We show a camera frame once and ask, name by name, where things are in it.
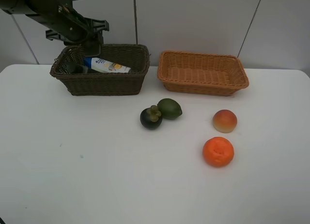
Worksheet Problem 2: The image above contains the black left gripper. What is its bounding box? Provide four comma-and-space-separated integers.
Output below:
46, 6, 109, 57

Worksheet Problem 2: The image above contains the white blue-capped shampoo bottle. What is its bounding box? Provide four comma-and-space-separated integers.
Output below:
83, 57, 131, 73

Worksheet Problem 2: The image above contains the dark green pump bottle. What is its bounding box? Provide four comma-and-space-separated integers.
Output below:
64, 62, 88, 74

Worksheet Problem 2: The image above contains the dark purple mangosteen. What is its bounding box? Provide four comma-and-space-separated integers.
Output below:
140, 105, 163, 130

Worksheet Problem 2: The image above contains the green lime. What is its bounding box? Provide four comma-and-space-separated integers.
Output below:
157, 98, 183, 120

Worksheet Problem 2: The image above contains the red yellow peach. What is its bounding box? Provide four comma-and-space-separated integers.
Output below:
212, 109, 237, 133

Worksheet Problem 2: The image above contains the orange tangerine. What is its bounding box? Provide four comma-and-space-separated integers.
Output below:
202, 136, 234, 167

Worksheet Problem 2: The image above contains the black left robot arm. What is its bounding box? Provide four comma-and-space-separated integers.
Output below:
0, 0, 109, 57

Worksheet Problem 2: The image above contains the dark brown wicker basket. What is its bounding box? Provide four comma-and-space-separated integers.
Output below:
50, 44, 150, 96

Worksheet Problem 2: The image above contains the orange wicker basket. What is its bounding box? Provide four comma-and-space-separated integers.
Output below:
157, 51, 249, 96

